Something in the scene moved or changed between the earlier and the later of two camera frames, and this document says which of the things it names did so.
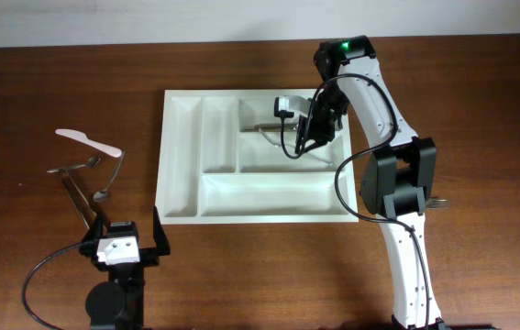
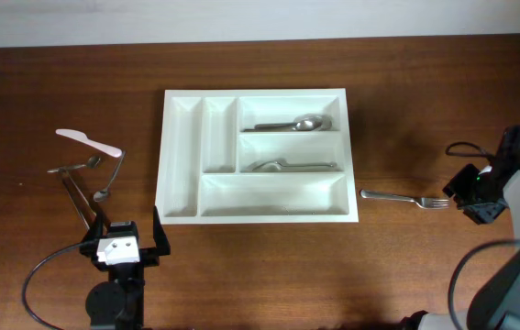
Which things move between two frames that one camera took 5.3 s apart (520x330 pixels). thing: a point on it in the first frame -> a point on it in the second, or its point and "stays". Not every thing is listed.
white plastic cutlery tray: x=221 y=161 stays
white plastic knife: x=82 y=137 stays
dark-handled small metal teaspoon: x=104 y=195 stays
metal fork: x=277 y=143 -> x=274 y=166
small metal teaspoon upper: x=92 y=163 stays
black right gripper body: x=326 y=105 -> x=476 y=193
